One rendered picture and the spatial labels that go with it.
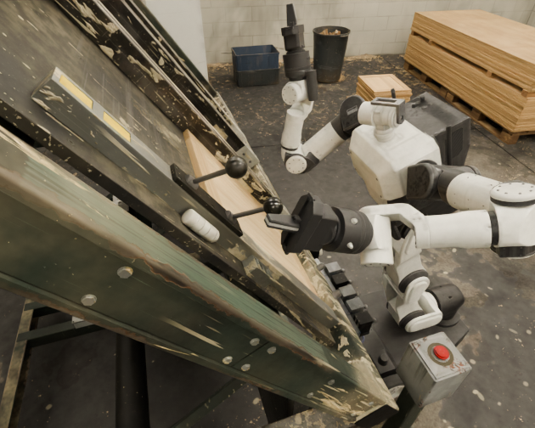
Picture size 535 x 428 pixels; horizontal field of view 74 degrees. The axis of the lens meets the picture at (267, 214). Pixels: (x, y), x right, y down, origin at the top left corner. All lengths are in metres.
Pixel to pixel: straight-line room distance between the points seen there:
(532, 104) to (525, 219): 3.69
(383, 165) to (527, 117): 3.48
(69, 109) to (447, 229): 0.66
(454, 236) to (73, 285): 0.63
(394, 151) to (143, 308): 0.85
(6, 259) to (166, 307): 0.17
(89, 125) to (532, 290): 2.73
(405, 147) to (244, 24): 5.22
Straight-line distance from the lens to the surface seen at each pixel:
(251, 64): 5.22
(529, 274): 3.00
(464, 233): 0.75
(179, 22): 4.69
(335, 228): 0.67
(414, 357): 1.15
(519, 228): 0.78
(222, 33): 6.16
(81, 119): 0.58
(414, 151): 1.10
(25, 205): 0.35
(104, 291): 0.42
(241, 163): 0.58
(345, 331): 1.14
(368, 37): 6.74
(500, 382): 2.37
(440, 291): 2.10
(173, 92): 1.08
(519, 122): 4.48
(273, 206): 0.65
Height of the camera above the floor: 1.86
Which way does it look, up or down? 40 degrees down
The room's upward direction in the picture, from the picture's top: straight up
